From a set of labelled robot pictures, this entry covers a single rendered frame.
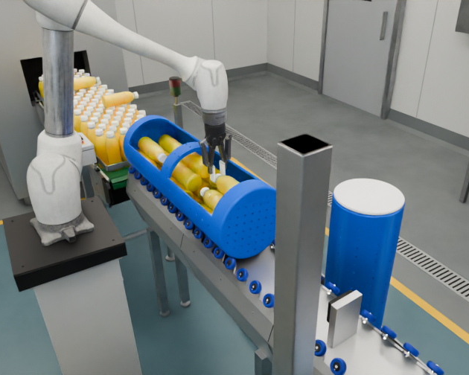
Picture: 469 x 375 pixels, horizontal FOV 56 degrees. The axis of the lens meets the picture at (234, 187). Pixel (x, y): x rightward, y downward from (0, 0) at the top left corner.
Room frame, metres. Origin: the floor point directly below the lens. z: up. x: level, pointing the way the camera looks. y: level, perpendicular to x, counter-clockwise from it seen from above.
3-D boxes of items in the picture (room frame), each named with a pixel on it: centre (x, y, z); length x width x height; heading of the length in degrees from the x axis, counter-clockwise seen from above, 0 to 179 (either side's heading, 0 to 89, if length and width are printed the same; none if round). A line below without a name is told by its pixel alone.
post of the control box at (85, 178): (2.04, 0.78, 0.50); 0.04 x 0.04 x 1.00; 33
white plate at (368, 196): (1.53, -0.54, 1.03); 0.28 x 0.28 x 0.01
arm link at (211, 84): (1.50, 0.07, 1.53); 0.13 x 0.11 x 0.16; 12
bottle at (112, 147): (2.11, 0.63, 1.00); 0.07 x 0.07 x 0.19
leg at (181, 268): (2.01, 0.33, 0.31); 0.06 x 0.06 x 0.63; 33
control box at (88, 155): (2.04, 0.78, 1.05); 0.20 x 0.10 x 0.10; 33
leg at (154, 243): (1.93, 0.45, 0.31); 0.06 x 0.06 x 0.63; 33
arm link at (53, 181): (1.34, 0.63, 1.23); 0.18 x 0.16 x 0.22; 12
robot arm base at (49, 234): (1.32, 0.62, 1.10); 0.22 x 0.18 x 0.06; 35
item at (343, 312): (0.91, -0.30, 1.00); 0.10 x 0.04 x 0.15; 123
